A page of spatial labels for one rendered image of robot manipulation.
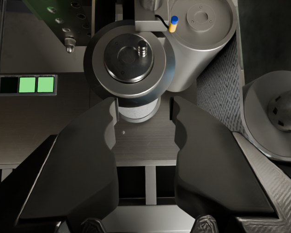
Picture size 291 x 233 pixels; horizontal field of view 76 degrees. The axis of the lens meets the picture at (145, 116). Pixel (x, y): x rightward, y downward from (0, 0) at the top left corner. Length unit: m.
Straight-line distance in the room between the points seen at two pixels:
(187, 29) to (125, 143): 0.40
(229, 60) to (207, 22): 0.08
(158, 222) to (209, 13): 0.57
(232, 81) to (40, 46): 1.99
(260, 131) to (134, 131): 0.39
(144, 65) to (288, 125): 0.22
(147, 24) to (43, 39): 1.94
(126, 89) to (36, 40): 1.97
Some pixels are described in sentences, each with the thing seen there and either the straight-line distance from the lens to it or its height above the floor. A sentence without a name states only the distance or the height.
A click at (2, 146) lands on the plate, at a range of 0.76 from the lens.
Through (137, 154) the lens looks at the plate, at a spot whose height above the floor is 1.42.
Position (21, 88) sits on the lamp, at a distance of 0.74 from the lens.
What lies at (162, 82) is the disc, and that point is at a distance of 0.30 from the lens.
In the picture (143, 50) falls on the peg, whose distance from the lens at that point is 0.27.
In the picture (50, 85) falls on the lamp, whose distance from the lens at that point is 0.70.
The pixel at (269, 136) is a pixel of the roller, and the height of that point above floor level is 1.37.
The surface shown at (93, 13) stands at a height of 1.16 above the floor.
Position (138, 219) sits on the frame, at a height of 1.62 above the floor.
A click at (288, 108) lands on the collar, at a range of 0.32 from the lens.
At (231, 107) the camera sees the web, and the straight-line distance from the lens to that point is 0.36.
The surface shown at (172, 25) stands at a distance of 0.26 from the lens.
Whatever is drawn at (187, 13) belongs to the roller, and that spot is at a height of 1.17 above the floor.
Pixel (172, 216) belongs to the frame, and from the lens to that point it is 0.66.
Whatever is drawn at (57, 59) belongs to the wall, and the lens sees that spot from 2.09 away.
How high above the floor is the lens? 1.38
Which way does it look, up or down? 7 degrees down
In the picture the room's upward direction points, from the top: 179 degrees clockwise
